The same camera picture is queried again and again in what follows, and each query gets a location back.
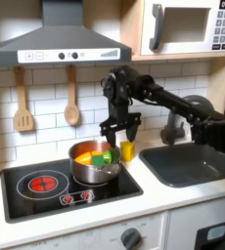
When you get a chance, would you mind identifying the wooden spoon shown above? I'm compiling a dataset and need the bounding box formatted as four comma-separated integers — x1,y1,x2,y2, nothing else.
64,63,81,127

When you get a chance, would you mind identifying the black stove top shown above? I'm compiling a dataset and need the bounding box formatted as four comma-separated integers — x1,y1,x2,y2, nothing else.
0,151,144,225

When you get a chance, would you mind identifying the dark grey sink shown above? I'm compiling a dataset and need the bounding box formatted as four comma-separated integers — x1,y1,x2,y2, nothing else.
138,142,225,188

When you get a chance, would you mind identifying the black appliance panel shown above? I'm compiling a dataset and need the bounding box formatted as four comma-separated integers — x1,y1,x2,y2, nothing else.
194,219,225,250

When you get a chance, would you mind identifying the orange toy carrot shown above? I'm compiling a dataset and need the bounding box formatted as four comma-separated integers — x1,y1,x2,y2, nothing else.
74,149,113,165

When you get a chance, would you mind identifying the white toy microwave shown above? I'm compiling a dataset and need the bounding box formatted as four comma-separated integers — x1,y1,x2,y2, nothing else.
140,0,225,57

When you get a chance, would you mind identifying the wooden slotted spatula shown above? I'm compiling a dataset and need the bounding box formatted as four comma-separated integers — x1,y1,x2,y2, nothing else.
13,66,34,133

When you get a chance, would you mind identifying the yellow block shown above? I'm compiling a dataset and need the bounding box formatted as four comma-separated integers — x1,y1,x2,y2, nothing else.
119,141,137,163

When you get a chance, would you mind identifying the grey microwave handle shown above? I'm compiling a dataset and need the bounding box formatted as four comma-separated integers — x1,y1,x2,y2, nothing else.
149,3,164,52

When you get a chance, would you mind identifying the grey range hood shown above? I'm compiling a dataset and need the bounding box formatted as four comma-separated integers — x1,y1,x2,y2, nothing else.
0,0,133,67

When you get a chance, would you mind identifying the dark grey tap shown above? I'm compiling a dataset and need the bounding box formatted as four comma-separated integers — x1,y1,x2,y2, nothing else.
159,95,215,146

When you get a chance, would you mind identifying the grey oven knob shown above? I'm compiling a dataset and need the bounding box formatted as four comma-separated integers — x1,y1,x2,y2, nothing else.
119,227,142,250

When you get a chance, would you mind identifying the steel pot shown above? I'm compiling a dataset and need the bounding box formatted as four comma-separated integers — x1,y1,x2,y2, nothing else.
68,140,122,185

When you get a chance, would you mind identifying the green block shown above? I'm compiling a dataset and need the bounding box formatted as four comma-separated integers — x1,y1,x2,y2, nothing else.
92,154,106,168

